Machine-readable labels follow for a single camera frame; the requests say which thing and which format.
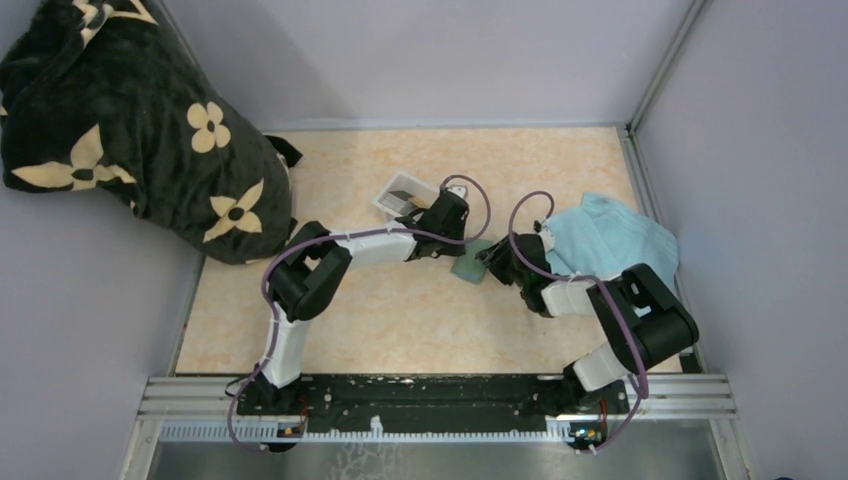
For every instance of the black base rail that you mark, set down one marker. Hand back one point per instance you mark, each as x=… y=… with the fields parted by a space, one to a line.
x=420 y=404

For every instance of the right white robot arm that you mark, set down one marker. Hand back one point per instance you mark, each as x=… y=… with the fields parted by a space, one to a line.
x=643 y=321

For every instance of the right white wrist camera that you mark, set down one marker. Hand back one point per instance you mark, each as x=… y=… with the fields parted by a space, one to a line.
x=546 y=236

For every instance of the gold card in bin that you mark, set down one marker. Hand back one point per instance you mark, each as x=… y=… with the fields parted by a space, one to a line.
x=418 y=202

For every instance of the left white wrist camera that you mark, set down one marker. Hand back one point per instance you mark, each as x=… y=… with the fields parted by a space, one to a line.
x=460 y=191

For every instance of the light blue towel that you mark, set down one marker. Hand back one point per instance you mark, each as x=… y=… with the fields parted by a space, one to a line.
x=604 y=237

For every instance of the black floral blanket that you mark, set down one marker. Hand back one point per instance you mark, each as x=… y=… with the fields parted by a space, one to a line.
x=101 y=95

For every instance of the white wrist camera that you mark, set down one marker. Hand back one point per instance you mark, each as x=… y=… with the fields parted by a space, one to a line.
x=460 y=191
x=546 y=236

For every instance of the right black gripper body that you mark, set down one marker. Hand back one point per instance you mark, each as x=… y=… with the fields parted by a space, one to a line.
x=510 y=275

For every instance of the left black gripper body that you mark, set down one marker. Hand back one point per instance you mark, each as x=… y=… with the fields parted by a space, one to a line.
x=448 y=249

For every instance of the translucent white plastic bin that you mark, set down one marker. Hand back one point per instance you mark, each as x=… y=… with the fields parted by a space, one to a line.
x=407 y=182

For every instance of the aluminium frame rail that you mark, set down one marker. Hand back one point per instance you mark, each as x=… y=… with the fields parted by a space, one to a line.
x=203 y=408

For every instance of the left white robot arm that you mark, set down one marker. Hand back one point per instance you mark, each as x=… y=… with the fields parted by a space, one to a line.
x=301 y=282

